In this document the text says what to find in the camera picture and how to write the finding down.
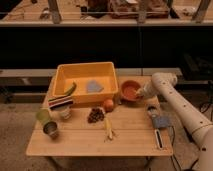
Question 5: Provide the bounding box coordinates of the orange fruit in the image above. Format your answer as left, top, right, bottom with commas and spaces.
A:
103, 99, 114, 112

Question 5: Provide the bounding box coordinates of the banana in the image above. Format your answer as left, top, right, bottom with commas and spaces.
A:
104, 117, 115, 140

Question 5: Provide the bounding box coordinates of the orange bowl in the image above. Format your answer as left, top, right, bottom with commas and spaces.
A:
121, 80, 141, 102

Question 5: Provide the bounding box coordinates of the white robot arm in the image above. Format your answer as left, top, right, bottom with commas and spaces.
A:
136, 72, 213, 171

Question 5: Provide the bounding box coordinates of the green cucumber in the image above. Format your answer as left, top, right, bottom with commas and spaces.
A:
64, 82, 77, 96

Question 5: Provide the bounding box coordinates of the wooden table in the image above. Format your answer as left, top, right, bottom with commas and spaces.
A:
25, 75, 174, 158

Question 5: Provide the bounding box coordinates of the bunch of dark grapes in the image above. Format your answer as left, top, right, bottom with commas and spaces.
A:
87, 108, 104, 123

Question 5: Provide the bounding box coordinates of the blue cloth piece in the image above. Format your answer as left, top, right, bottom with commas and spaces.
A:
86, 80, 104, 93

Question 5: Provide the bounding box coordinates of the white black peeler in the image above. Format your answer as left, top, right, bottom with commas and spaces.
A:
155, 129, 164, 150

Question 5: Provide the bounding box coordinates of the green cup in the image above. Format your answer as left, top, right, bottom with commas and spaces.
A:
36, 108, 51, 126

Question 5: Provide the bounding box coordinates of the yellow plastic tray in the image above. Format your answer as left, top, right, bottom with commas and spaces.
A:
52, 62, 118, 104

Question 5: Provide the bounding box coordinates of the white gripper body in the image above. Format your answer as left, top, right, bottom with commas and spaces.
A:
136, 81, 156, 99

